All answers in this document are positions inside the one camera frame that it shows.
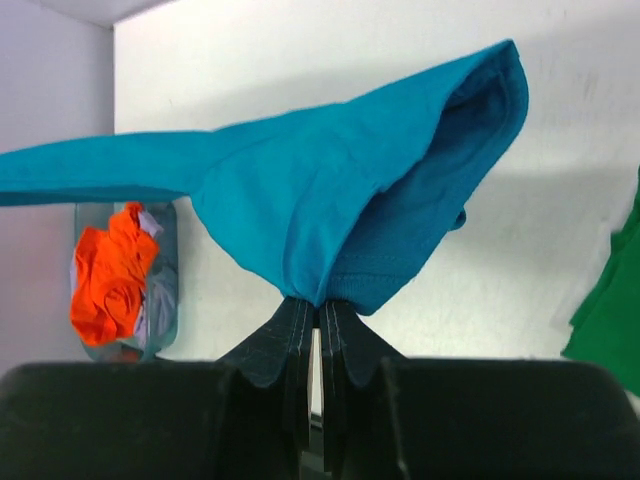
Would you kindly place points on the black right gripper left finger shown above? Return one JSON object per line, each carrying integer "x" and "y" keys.
{"x": 277, "y": 356}

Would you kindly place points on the teal blue t shirt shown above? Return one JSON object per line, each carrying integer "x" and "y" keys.
{"x": 345, "y": 201}

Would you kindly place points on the clear blue plastic bin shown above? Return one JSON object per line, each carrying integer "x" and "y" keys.
{"x": 167, "y": 260}

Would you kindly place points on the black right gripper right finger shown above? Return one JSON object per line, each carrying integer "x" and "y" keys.
{"x": 351, "y": 353}

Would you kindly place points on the green folded t shirt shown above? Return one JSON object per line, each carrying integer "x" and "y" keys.
{"x": 605, "y": 327}

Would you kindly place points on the orange t shirt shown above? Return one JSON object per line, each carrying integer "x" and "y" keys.
{"x": 112, "y": 266}

